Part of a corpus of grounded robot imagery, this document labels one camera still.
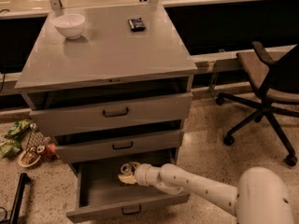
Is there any black cable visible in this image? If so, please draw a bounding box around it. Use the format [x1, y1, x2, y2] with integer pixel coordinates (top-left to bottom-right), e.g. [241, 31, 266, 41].
[0, 205, 9, 223]

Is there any blue pepsi can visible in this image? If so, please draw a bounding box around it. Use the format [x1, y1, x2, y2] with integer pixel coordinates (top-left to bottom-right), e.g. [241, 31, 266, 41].
[121, 163, 133, 175]

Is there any white round dish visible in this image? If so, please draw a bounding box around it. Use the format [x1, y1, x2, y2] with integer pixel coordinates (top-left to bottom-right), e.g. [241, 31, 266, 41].
[18, 150, 40, 168]

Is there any grey bottom drawer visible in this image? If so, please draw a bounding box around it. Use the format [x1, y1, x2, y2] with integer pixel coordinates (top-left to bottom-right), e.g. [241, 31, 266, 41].
[66, 149, 190, 223]

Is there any dark snack packet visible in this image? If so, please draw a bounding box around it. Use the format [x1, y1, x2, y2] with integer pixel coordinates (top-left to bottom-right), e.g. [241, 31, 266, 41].
[128, 18, 146, 32]

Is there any grey drawer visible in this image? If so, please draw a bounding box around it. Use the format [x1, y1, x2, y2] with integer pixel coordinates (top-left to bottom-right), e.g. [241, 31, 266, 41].
[55, 120, 184, 163]
[66, 149, 190, 223]
[31, 77, 192, 136]

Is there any grey top drawer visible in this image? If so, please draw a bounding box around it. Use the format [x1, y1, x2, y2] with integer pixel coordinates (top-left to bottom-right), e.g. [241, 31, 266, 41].
[31, 77, 192, 136]

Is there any red soda can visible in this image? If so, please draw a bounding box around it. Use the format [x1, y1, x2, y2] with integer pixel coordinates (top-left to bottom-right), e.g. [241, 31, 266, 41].
[36, 146, 53, 161]

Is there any black stand bar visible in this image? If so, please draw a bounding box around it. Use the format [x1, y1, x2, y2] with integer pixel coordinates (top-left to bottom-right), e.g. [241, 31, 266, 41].
[8, 173, 31, 224]

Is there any green chip bag lower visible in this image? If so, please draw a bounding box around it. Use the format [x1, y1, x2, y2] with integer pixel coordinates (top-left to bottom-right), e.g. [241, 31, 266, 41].
[0, 140, 21, 158]

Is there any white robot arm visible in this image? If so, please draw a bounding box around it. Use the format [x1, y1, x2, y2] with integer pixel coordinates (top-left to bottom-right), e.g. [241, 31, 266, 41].
[119, 161, 295, 224]

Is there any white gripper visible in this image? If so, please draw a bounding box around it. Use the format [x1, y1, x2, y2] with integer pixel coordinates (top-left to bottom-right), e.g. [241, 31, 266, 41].
[118, 161, 161, 187]

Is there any white bowl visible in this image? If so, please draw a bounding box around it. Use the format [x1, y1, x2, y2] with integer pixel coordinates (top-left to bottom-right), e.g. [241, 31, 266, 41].
[52, 14, 85, 39]

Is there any grey drawer cabinet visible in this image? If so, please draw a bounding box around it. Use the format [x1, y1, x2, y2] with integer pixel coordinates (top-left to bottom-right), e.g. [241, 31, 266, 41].
[14, 3, 198, 173]

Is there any grey middle drawer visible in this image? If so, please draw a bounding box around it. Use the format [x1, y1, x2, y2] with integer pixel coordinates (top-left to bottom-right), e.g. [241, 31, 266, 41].
[55, 120, 184, 163]

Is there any black office chair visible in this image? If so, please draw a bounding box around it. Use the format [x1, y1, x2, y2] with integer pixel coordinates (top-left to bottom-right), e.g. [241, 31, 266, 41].
[216, 41, 299, 166]

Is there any green chip bag upper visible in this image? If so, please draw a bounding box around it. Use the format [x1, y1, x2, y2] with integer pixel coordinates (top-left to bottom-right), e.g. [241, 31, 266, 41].
[7, 119, 33, 138]

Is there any green chip bag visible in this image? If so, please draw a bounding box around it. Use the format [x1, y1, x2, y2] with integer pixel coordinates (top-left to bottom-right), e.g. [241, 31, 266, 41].
[7, 119, 33, 138]
[0, 140, 21, 158]

